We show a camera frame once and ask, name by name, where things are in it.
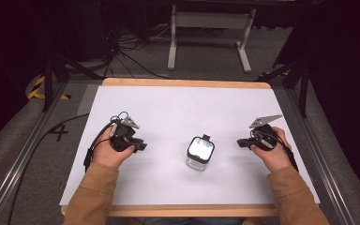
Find clear jar with black lid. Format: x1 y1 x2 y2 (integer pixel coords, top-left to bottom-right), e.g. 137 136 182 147
186 133 216 173

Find white table mat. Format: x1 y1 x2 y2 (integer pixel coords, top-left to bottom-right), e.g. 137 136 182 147
59 85 321 206

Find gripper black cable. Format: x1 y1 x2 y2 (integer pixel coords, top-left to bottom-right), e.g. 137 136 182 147
7 112 113 225
252 129 300 173

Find black tripod stand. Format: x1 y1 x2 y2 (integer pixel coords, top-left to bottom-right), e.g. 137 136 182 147
41 31 104 113
256 46 313 119

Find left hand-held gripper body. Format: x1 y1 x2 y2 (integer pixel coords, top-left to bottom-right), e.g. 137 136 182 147
110 111 144 153

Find white metal stand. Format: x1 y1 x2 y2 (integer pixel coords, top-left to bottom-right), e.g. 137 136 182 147
167 4 257 74

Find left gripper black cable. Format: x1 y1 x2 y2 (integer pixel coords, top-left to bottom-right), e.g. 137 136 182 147
7 112 113 225

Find person's right hand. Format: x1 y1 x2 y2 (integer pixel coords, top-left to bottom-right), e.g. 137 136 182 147
250 126 293 173

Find black floor cables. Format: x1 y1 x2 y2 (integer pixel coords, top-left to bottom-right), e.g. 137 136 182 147
102 22 173 80

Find aluminium floor rail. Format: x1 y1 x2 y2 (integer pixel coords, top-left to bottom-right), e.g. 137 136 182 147
0 82 69 225
285 88 359 225

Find yellow black hazard tape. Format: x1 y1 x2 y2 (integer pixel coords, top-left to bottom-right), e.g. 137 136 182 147
27 74 71 101

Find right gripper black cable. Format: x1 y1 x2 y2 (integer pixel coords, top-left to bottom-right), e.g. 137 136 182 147
252 129 300 173

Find person's left hand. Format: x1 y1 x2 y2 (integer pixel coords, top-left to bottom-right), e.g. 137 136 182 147
92 125 136 171

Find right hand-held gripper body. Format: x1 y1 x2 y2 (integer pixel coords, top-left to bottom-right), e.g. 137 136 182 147
245 113 284 152

